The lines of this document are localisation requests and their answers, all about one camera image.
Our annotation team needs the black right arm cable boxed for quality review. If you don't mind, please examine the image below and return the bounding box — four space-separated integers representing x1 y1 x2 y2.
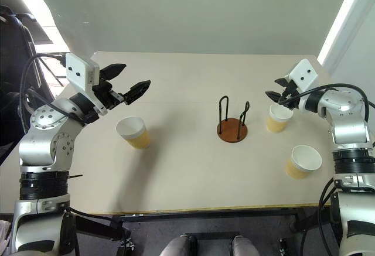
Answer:
318 178 341 254
277 83 375 152

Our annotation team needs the black table frame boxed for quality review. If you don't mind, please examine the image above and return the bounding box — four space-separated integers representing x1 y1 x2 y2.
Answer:
120 205 333 234

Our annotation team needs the brown cup holder stand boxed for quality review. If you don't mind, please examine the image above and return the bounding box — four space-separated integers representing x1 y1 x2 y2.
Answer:
216 94 250 144

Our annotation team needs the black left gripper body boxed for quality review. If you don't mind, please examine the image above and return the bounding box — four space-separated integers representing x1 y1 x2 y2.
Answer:
92 76 131 111

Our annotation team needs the grey rounded shape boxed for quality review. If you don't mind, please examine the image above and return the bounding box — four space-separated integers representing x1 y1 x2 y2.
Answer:
160 235 197 256
229 235 256 256

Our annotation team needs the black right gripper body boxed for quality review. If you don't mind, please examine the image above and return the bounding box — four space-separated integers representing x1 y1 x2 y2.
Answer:
279 78 300 106

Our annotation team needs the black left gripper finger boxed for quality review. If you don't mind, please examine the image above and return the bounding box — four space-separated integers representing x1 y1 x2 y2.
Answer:
122 79 152 105
99 63 127 82

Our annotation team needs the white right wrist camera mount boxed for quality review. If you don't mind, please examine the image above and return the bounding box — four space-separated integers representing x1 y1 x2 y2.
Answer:
285 59 319 111

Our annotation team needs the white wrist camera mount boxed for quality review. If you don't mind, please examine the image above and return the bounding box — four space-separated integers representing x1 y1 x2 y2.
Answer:
64 52 108 117
285 59 319 111

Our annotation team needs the white and tan paper cup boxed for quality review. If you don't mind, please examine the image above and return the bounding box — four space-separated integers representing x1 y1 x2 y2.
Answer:
266 104 294 134
115 115 152 151
285 145 323 180

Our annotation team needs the black chair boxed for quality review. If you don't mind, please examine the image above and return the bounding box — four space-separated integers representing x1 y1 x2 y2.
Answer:
0 4 57 163

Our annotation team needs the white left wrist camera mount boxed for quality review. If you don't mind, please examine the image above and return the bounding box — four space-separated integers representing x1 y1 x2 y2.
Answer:
64 52 108 117

